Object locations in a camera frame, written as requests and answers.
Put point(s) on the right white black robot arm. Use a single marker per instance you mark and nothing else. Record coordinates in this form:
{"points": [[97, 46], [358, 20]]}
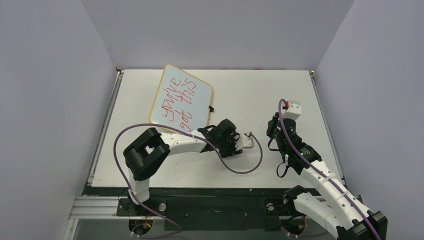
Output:
{"points": [[341, 214]]}

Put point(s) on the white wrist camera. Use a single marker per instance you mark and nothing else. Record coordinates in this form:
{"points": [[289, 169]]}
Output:
{"points": [[291, 110], [245, 142]]}

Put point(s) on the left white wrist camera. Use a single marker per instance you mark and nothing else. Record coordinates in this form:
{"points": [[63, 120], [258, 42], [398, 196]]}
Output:
{"points": [[245, 142]]}

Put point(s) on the yellow framed whiteboard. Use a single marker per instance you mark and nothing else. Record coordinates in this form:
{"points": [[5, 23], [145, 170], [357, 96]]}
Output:
{"points": [[182, 100]]}

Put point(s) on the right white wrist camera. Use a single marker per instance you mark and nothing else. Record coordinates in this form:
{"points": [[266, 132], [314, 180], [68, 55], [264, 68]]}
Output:
{"points": [[291, 110]]}

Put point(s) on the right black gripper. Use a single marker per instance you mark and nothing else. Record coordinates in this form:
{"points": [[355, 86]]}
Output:
{"points": [[276, 124]]}

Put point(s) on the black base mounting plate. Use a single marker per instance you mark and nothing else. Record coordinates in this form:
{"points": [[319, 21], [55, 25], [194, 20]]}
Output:
{"points": [[211, 209]]}

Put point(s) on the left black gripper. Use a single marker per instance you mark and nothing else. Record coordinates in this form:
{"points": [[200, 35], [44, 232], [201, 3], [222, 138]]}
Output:
{"points": [[234, 137]]}

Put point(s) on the aluminium rail frame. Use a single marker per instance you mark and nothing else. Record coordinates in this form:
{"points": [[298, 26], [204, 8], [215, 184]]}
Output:
{"points": [[104, 208]]}

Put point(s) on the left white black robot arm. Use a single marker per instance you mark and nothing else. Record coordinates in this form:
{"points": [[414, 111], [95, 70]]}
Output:
{"points": [[145, 155]]}

